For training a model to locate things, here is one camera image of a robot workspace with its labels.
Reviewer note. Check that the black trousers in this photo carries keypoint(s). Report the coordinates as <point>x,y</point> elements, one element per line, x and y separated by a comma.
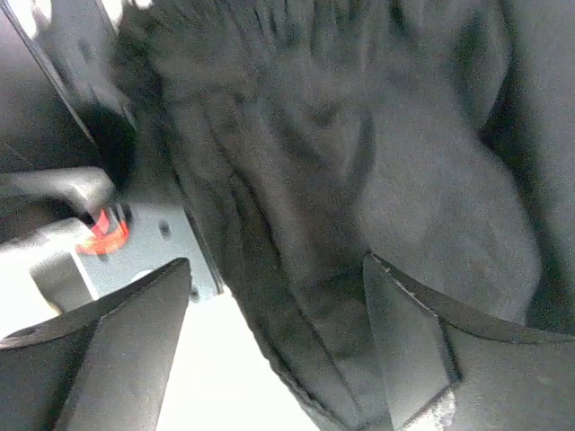
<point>437,135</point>

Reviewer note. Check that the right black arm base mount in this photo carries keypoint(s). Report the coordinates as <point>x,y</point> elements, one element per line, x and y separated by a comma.
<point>60,108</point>

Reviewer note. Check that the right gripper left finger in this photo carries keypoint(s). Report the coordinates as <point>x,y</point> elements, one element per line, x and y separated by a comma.
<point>103,366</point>

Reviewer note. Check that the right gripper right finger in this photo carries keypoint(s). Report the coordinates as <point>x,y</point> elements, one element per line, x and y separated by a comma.
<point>447,366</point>

